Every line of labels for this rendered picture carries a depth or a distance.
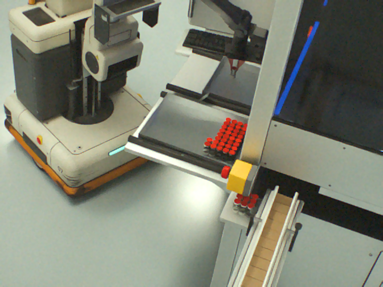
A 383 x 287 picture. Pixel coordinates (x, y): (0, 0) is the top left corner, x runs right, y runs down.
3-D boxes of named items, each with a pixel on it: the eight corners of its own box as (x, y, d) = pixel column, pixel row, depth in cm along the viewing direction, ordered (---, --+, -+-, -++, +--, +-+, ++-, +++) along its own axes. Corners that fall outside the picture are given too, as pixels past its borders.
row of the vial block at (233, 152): (247, 134, 220) (249, 124, 217) (232, 164, 208) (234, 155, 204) (241, 132, 221) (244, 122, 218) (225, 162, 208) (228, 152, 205)
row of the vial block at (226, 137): (236, 130, 221) (238, 120, 218) (219, 160, 208) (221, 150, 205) (230, 128, 222) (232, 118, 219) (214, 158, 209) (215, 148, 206)
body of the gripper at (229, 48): (249, 60, 236) (253, 44, 231) (224, 56, 235) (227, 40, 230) (250, 50, 240) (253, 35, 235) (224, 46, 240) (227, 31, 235)
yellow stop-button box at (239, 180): (254, 182, 192) (258, 165, 187) (247, 197, 187) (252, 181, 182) (231, 174, 193) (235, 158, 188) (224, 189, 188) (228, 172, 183)
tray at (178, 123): (252, 128, 223) (253, 121, 221) (229, 173, 205) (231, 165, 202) (167, 99, 230) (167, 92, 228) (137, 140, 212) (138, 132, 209)
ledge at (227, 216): (271, 208, 198) (272, 204, 197) (260, 236, 189) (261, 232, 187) (231, 193, 200) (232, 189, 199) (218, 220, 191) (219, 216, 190)
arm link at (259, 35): (241, 8, 224) (234, 29, 222) (271, 16, 222) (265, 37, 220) (240, 23, 235) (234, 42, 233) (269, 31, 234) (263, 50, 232)
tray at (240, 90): (301, 87, 246) (304, 80, 243) (285, 124, 227) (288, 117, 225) (222, 62, 252) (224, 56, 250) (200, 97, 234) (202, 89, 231)
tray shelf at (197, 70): (303, 85, 251) (304, 81, 249) (255, 197, 200) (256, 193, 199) (195, 50, 260) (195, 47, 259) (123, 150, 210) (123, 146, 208)
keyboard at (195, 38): (273, 50, 278) (274, 45, 276) (269, 66, 268) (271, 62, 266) (189, 31, 282) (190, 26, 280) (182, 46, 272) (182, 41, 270)
